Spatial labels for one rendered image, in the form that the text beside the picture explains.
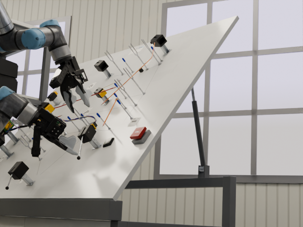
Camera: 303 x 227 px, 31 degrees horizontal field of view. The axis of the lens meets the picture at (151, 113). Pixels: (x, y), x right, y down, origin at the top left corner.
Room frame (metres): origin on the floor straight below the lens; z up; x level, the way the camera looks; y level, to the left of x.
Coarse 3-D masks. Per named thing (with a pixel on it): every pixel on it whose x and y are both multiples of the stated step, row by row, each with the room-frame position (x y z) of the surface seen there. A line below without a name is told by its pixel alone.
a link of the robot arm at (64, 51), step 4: (56, 48) 1.99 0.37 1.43; (60, 48) 1.99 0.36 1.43; (64, 48) 2.00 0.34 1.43; (68, 48) 2.01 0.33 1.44; (52, 52) 2.00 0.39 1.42; (56, 52) 1.99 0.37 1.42; (60, 52) 1.99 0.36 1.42; (64, 52) 2.00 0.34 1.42; (68, 52) 2.01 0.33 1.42; (52, 56) 2.01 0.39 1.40; (56, 56) 2.00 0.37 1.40; (60, 56) 2.00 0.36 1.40; (64, 56) 2.00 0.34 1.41; (56, 60) 2.01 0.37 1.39
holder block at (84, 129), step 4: (84, 128) 2.08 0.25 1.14; (88, 128) 2.06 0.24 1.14; (92, 128) 2.08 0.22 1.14; (80, 132) 2.07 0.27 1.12; (84, 132) 2.05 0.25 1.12; (92, 132) 2.07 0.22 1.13; (80, 136) 2.06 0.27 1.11; (84, 136) 2.05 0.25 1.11; (88, 136) 2.05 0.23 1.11; (92, 136) 2.07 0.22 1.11; (84, 140) 2.07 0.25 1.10; (88, 140) 2.06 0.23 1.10
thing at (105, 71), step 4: (100, 60) 2.55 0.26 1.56; (104, 60) 2.52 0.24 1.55; (96, 64) 2.54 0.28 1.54; (100, 64) 2.52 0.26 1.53; (104, 64) 2.55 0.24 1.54; (96, 68) 2.57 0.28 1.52; (100, 68) 2.53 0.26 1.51; (104, 68) 2.53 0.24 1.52; (104, 72) 2.56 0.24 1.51; (108, 72) 2.58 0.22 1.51; (108, 76) 2.59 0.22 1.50
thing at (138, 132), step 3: (135, 129) 1.94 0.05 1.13; (138, 129) 1.92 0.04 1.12; (141, 129) 1.91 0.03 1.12; (144, 129) 1.91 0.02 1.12; (135, 132) 1.92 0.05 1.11; (138, 132) 1.91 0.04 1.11; (141, 132) 1.90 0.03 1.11; (144, 132) 1.92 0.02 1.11; (132, 135) 1.92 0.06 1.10; (135, 135) 1.91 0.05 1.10; (138, 135) 1.89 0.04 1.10; (141, 135) 1.90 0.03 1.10; (132, 138) 1.92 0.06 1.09; (135, 138) 1.91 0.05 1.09; (138, 138) 1.90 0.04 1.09
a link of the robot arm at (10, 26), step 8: (0, 0) 1.86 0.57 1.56; (0, 8) 1.86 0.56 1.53; (0, 16) 1.88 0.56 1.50; (8, 16) 1.91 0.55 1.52; (0, 24) 1.89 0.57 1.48; (8, 24) 1.91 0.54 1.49; (0, 32) 1.92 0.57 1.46; (8, 32) 1.92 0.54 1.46; (16, 32) 1.93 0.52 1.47; (0, 40) 1.95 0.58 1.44; (8, 40) 1.94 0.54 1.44; (0, 48) 1.98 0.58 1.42; (8, 48) 1.97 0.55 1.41; (16, 48) 1.95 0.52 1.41
